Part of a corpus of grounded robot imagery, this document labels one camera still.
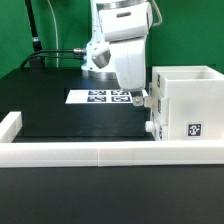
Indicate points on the white drawer tray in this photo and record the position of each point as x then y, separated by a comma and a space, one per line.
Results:
156, 128
157, 103

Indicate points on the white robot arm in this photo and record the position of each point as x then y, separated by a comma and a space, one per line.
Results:
89, 68

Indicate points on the white drawer cabinet box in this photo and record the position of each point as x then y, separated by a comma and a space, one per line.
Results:
196, 108

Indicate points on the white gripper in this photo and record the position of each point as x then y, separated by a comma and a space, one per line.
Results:
124, 27

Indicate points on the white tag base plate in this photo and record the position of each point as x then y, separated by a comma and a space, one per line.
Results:
98, 97

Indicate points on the white front drawer tray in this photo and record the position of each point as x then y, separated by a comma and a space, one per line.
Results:
156, 128

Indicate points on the white U-shaped border fence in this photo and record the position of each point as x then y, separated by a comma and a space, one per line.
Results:
101, 154

